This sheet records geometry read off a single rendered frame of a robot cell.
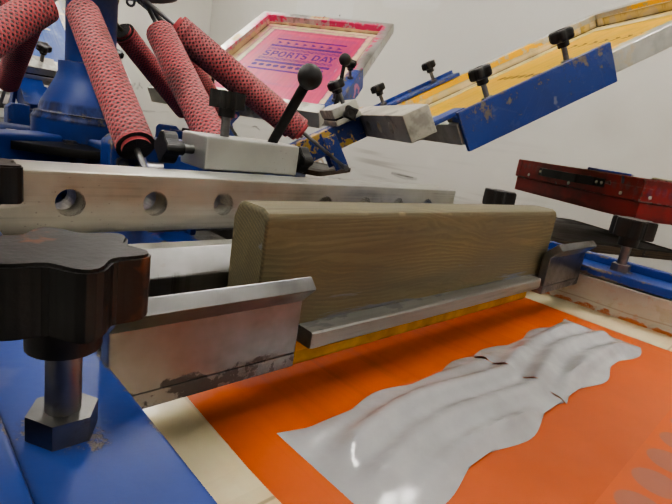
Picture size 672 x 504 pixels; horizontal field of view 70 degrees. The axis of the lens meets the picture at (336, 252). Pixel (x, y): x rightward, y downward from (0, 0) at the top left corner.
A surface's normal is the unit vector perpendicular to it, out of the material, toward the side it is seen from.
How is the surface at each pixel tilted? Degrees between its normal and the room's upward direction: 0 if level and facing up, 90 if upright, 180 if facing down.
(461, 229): 90
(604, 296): 90
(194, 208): 90
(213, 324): 90
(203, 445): 0
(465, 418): 30
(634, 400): 0
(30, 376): 0
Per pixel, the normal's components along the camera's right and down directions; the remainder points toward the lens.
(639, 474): 0.15, -0.96
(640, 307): -0.72, 0.06
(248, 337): 0.68, 0.28
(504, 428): 0.52, -0.55
